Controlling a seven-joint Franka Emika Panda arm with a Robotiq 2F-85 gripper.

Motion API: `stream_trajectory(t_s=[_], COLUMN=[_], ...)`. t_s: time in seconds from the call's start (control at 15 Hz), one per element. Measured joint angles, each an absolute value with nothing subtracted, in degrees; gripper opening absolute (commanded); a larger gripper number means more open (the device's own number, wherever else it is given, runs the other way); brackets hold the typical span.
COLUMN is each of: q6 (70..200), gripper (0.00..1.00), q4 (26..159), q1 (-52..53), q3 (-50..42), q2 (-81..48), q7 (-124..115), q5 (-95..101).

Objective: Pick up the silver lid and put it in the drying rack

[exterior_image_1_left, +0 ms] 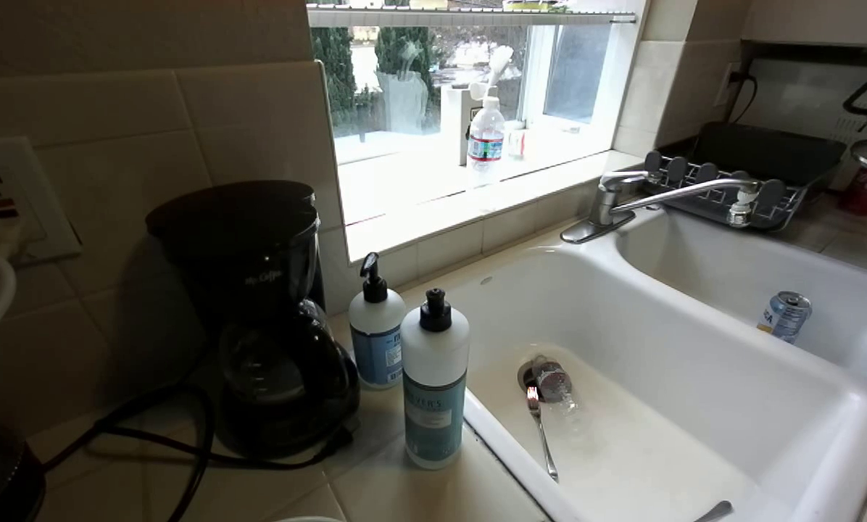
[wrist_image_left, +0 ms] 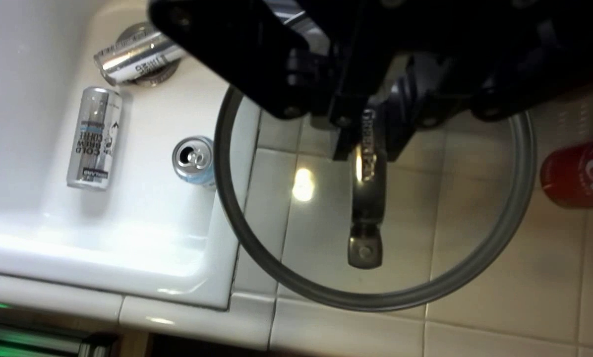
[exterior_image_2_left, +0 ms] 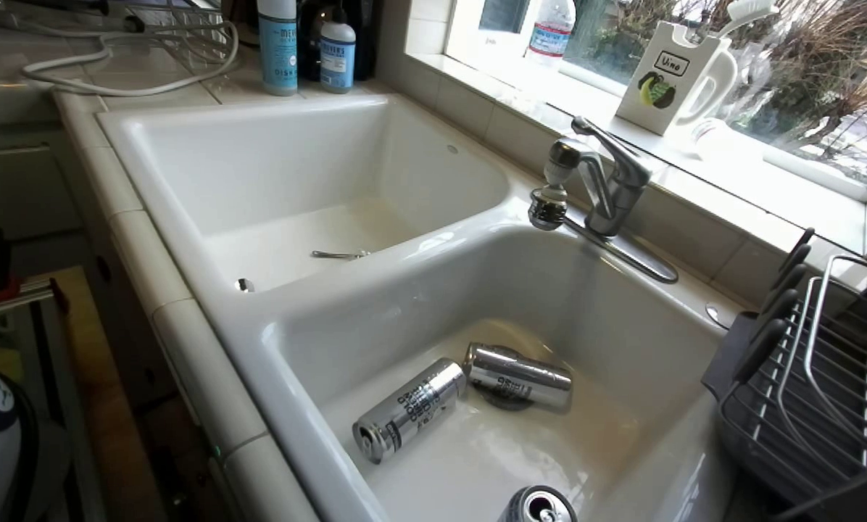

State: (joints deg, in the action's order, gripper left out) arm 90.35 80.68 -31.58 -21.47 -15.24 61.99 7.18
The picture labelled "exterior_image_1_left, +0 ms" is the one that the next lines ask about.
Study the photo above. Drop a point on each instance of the silver can with pull tab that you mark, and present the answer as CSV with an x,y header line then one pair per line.
x,y
788,317

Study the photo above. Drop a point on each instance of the black coffee maker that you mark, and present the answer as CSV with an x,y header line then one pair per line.
x,y
260,291

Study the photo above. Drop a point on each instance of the tall white blue soap bottle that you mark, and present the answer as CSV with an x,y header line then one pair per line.
x,y
434,387

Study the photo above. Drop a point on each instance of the window with white frame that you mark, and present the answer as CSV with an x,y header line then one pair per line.
x,y
566,69

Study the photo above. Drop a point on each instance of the clear plastic water bottle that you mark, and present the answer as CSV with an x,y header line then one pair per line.
x,y
487,146

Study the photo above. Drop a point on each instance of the chrome sink faucet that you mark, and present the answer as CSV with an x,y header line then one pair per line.
x,y
607,204

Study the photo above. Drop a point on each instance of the metal sink drain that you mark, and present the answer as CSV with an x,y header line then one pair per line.
x,y
552,378

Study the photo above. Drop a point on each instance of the small white blue pump bottle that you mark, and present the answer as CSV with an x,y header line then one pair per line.
x,y
375,339

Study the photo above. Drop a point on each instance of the metal spoon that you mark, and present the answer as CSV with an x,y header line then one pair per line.
x,y
536,403

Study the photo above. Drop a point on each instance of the white wall cabinet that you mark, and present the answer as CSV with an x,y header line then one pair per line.
x,y
820,20

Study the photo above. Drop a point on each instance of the white wall outlet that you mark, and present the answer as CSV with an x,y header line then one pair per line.
x,y
28,184

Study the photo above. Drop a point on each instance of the white double basin sink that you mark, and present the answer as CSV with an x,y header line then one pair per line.
x,y
666,387

